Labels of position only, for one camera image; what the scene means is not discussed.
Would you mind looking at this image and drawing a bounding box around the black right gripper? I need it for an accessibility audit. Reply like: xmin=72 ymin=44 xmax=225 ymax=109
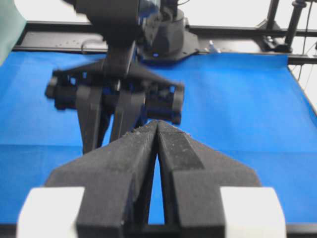
xmin=45 ymin=52 xmax=185 ymax=154

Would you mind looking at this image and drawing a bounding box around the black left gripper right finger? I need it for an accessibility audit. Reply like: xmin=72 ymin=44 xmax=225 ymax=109
xmin=157 ymin=121 xmax=261 ymax=238

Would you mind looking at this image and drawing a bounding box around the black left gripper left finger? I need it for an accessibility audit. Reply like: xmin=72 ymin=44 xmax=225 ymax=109
xmin=45 ymin=120 xmax=158 ymax=238

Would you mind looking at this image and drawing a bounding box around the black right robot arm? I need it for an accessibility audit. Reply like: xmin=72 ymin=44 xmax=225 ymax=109
xmin=45 ymin=0 xmax=199 ymax=153

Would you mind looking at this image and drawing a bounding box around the blue table mat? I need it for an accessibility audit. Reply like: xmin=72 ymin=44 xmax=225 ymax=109
xmin=0 ymin=52 xmax=317 ymax=224

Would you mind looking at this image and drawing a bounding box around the black aluminium frame rail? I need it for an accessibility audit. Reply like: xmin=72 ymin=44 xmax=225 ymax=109
xmin=12 ymin=21 xmax=317 ymax=65

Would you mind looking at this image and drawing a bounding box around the black camera stand pole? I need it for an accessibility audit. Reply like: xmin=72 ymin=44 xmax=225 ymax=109
xmin=284 ymin=0 xmax=307 ymax=52

